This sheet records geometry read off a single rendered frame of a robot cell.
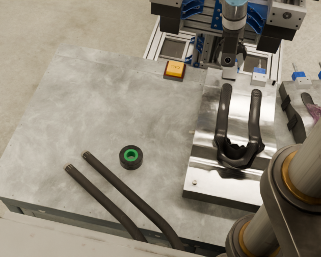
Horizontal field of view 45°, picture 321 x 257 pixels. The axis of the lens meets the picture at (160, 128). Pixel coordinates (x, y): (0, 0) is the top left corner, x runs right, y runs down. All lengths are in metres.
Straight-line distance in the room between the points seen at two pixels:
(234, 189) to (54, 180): 0.58
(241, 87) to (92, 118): 0.55
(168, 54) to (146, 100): 1.03
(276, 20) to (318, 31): 1.56
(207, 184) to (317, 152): 0.83
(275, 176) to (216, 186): 0.75
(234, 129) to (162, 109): 0.30
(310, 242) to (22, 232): 0.35
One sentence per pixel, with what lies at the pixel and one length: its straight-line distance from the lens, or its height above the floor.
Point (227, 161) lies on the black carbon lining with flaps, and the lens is 1.27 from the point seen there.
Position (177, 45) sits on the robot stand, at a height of 0.21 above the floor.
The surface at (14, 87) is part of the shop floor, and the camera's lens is 2.67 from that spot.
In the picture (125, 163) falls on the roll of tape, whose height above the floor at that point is 0.83.
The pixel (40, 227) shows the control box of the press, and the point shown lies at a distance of 0.53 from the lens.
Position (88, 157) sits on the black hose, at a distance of 1.30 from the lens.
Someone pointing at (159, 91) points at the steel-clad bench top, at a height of 0.80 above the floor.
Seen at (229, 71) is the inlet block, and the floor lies 0.94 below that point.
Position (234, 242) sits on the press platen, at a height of 1.29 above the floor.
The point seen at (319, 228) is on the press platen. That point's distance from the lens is 0.49.
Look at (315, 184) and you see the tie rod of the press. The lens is 0.46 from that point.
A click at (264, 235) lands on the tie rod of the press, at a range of 0.63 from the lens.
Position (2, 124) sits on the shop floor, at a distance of 2.51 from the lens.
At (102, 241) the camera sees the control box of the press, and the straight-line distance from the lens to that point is 0.51.
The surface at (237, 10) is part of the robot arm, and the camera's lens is 1.19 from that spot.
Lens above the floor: 1.96
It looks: 56 degrees down
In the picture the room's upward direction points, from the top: 4 degrees clockwise
